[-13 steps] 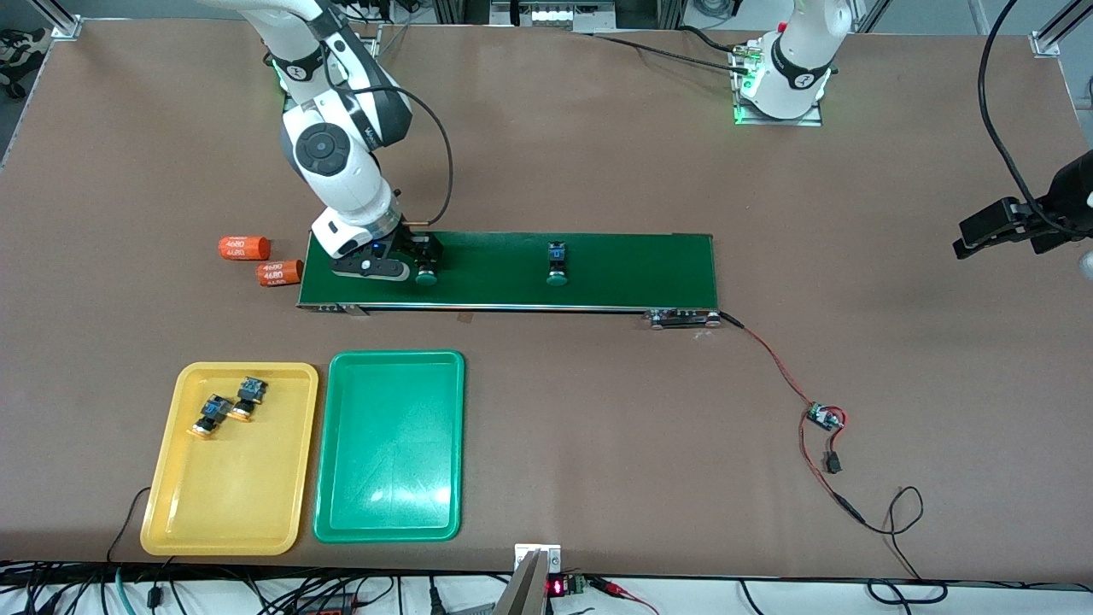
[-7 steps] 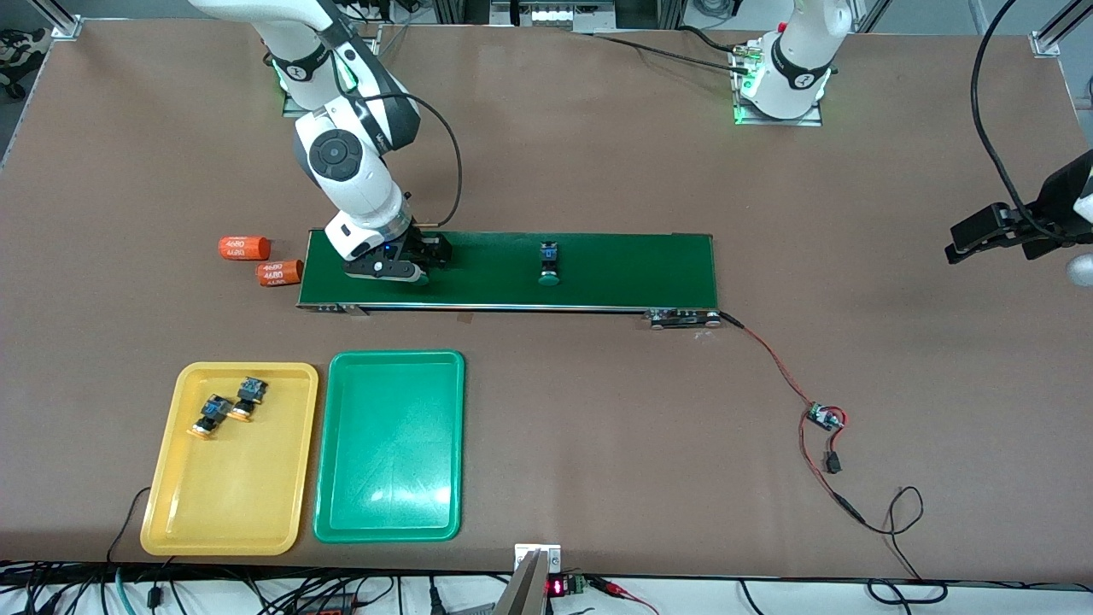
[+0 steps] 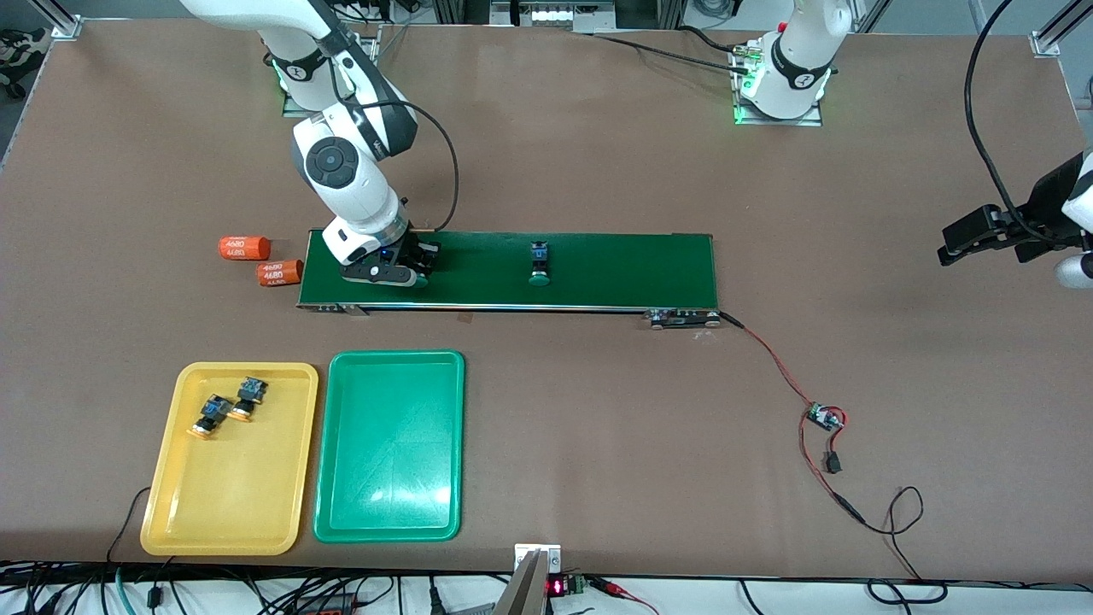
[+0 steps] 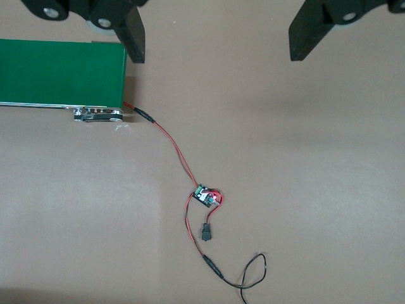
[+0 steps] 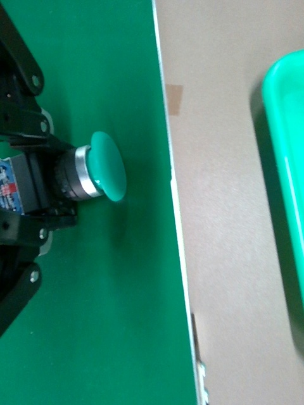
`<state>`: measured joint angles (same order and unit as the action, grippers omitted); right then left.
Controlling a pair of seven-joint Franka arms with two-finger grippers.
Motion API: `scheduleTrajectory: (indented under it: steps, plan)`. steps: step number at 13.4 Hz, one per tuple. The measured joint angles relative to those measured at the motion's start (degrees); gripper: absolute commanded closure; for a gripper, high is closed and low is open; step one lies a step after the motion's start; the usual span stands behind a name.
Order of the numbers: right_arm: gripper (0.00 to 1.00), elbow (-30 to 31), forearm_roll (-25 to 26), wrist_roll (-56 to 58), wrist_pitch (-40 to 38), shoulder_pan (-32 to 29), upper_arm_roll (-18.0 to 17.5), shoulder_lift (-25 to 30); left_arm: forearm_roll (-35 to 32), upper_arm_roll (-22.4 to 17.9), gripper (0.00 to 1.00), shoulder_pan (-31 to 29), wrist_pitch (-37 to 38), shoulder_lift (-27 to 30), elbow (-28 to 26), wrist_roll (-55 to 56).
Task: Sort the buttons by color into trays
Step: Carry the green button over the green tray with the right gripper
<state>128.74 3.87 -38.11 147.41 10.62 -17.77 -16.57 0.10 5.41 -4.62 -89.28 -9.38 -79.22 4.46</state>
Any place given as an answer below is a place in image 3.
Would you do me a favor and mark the yellow mushroom push button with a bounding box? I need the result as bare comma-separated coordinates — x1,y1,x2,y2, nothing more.
227,376,270,423
186,393,236,441

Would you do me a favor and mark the green conveyor belt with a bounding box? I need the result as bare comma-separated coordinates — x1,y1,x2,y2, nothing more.
296,229,722,330

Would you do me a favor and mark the green plastic tray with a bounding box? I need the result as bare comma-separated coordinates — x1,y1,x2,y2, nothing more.
313,349,466,544

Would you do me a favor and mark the grey control box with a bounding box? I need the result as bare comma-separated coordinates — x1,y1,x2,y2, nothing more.
491,0,616,33

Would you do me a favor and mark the yellow plastic tray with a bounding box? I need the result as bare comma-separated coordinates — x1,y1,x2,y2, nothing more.
139,361,320,558

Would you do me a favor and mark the red clip test lead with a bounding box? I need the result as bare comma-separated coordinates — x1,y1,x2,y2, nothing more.
589,577,663,615

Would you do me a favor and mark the black white sneaker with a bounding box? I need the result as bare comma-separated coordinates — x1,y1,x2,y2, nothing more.
0,28,54,97

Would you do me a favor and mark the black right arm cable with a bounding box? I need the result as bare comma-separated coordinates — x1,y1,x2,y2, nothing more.
342,98,460,233

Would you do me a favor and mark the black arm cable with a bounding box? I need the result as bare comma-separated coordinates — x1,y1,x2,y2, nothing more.
965,0,1060,244
342,98,460,233

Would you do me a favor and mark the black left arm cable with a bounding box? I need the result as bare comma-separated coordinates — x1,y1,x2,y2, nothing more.
965,0,1060,244

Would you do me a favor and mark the aluminium frame profile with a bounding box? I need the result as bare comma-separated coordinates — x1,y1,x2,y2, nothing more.
1031,0,1093,58
26,0,84,41

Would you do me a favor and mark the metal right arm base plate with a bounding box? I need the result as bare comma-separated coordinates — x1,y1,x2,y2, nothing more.
282,26,381,116

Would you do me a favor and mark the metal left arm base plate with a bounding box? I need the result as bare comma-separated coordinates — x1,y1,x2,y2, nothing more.
733,43,825,127

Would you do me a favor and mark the red black conveyor wire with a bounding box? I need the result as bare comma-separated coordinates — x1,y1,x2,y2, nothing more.
717,309,868,526

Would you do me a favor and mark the thin black looped cable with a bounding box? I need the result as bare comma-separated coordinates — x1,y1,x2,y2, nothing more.
861,486,926,582

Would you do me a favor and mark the black table power cable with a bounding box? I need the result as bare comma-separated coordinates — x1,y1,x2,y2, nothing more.
589,24,757,73

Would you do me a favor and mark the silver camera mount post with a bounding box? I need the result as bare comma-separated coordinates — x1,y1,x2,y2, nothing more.
495,543,563,615

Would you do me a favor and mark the black coiled cable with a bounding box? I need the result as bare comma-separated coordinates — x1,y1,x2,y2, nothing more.
867,579,949,606

